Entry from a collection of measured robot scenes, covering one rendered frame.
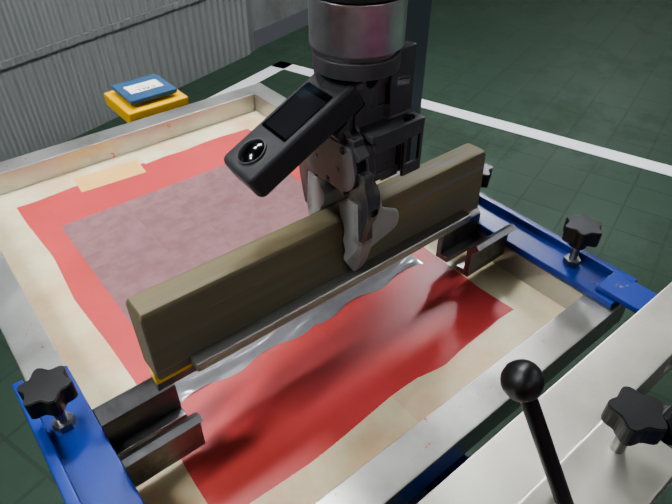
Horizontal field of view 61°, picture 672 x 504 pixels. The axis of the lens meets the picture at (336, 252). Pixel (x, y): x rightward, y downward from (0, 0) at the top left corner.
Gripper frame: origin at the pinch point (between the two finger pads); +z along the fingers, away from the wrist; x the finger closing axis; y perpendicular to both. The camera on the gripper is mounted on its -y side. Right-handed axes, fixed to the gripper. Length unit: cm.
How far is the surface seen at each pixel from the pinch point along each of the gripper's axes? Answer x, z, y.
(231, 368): 4.1, 13.3, -11.4
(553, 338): -16.7, 10.1, 16.6
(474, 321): -7.9, 13.6, 14.9
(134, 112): 71, 14, 7
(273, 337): 4.8, 13.1, -5.4
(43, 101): 259, 86, 25
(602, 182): 63, 110, 211
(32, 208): 49, 14, -19
